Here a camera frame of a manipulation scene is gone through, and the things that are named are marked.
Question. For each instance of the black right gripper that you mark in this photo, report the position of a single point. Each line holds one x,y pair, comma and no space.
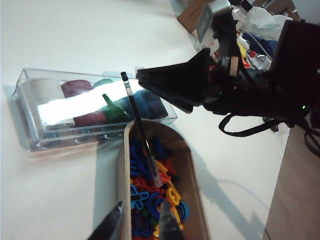
255,97

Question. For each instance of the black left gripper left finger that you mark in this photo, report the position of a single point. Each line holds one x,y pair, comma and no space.
110,225

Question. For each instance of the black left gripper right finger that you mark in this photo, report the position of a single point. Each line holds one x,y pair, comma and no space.
170,225

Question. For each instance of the clear black ballpoint pen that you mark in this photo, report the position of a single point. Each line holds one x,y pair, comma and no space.
141,130

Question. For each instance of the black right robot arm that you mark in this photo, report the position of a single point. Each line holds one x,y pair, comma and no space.
297,45

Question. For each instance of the blue plastic letter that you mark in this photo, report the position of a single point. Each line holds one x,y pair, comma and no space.
155,207

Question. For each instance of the yellow plastic letter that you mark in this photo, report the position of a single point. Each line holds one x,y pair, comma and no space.
172,196

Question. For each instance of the blue chip stack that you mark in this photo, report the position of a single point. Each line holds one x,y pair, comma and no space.
150,102

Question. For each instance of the blue plastic plus sign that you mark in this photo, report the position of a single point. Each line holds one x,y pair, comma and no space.
138,197

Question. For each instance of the beige pulp tray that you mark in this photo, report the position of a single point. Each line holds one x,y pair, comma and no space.
193,180

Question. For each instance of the green chip stack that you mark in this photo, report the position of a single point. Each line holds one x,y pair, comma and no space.
116,111

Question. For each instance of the brown cardboard box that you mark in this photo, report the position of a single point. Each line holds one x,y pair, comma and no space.
191,16

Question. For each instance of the clear red-capped bottle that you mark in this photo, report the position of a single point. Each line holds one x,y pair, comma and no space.
261,61

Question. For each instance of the blue cloth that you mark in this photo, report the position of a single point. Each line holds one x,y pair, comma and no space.
265,46

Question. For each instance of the white plastic bag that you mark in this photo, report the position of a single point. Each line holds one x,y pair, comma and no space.
262,20

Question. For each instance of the red chip stack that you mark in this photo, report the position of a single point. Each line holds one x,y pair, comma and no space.
76,87

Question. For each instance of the clear plastic chip box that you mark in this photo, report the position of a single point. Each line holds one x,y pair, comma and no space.
30,120

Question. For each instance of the white chip stack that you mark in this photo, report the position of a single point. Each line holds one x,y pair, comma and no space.
46,88

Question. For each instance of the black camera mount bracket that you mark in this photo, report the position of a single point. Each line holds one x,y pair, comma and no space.
226,42

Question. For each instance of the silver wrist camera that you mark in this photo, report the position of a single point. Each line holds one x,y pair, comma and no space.
210,15

